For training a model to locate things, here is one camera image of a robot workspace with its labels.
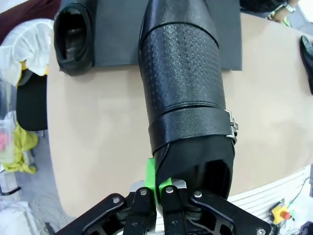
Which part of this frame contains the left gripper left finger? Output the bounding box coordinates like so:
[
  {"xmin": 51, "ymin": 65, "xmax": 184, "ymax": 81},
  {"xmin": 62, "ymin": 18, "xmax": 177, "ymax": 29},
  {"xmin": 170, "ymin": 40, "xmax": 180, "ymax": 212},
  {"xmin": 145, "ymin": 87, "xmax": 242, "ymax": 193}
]
[{"xmin": 55, "ymin": 158, "xmax": 157, "ymax": 235}]

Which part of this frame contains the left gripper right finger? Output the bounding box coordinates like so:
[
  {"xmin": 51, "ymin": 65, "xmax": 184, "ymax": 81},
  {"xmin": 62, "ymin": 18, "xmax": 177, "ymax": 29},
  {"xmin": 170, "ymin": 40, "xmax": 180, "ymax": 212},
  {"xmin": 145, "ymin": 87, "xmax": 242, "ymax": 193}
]
[{"xmin": 158, "ymin": 178, "xmax": 272, "ymax": 235}]

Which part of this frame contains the black buckle strap leather shoe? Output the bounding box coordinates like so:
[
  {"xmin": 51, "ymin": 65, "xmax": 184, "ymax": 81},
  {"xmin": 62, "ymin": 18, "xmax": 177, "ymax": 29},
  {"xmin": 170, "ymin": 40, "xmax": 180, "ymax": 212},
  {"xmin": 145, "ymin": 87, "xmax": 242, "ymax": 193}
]
[
  {"xmin": 138, "ymin": 0, "xmax": 240, "ymax": 205},
  {"xmin": 53, "ymin": 1, "xmax": 95, "ymax": 77}
]

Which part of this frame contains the black leather slip-on shoe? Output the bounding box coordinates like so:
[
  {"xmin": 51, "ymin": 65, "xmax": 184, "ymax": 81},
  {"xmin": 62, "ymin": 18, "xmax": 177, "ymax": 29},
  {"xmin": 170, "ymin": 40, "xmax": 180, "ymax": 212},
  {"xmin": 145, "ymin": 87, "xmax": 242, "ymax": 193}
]
[{"xmin": 299, "ymin": 35, "xmax": 313, "ymax": 95}]

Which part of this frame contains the black shoe stand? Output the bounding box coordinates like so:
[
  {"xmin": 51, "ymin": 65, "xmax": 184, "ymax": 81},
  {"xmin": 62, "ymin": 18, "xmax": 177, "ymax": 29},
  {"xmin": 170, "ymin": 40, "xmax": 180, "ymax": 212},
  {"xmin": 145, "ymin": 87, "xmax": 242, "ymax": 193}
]
[{"xmin": 92, "ymin": 0, "xmax": 150, "ymax": 68}]

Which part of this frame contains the person's left hand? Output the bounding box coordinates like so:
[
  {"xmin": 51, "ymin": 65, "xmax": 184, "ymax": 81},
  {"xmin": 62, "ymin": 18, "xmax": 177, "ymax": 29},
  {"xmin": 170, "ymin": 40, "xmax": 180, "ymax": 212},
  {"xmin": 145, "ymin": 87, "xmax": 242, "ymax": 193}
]
[{"xmin": 273, "ymin": 4, "xmax": 291, "ymax": 23}]

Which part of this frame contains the yellow emergency stop box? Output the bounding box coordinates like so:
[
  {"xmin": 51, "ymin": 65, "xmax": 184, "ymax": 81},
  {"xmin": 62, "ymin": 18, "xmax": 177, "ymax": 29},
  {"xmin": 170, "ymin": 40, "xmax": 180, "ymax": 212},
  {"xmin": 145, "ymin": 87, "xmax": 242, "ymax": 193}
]
[{"xmin": 270, "ymin": 203, "xmax": 293, "ymax": 225}]

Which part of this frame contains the yellow cloth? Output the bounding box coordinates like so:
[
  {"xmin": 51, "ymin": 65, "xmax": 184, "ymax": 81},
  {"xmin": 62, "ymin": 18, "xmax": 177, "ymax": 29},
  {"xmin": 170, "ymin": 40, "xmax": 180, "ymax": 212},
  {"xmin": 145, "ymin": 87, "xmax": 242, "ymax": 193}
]
[{"xmin": 3, "ymin": 121, "xmax": 40, "ymax": 175}]

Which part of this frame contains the black seat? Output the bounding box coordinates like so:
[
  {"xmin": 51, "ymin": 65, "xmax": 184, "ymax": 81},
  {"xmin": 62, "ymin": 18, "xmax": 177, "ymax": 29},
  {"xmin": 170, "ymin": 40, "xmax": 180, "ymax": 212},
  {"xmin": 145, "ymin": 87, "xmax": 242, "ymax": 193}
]
[{"xmin": 15, "ymin": 70, "xmax": 49, "ymax": 132}]

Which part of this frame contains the clear plastic bag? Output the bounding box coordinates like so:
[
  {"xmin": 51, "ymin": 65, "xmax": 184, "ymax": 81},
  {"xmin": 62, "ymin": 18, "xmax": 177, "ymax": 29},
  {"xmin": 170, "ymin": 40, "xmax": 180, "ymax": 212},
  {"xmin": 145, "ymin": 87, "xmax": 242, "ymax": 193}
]
[{"xmin": 0, "ymin": 111, "xmax": 22, "ymax": 169}]

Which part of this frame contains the person in black jacket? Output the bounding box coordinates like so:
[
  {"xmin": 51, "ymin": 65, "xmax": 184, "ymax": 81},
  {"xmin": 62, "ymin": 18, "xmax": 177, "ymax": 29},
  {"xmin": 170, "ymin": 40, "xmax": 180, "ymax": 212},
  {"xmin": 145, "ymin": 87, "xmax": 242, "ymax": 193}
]
[{"xmin": 239, "ymin": 0, "xmax": 291, "ymax": 13}]

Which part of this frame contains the maroon cloth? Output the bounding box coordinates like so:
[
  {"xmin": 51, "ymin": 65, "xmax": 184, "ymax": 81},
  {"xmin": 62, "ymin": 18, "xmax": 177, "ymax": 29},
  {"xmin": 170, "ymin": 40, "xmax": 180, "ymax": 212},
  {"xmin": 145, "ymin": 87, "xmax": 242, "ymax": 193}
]
[{"xmin": 0, "ymin": 0, "xmax": 62, "ymax": 24}]

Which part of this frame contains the silver wristwatch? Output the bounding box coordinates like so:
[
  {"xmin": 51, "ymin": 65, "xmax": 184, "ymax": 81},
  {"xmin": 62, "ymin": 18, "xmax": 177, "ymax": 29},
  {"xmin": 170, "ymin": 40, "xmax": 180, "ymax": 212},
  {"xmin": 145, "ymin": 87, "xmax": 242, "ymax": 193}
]
[{"xmin": 283, "ymin": 1, "xmax": 297, "ymax": 13}]

